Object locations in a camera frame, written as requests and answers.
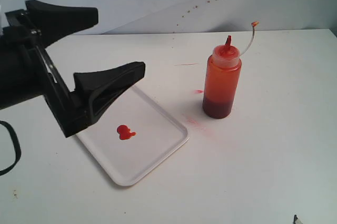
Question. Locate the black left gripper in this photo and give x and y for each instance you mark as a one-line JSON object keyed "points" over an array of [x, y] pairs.
{"points": [[27, 70]]}

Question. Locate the red sauce squeeze bottle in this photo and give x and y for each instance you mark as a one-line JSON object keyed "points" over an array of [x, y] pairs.
{"points": [[222, 76]]}

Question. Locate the red sauce blob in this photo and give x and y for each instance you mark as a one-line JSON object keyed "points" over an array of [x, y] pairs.
{"points": [[125, 132]]}

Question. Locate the white rectangular plastic tray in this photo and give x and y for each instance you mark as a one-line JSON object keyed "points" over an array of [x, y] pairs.
{"points": [[158, 135]]}

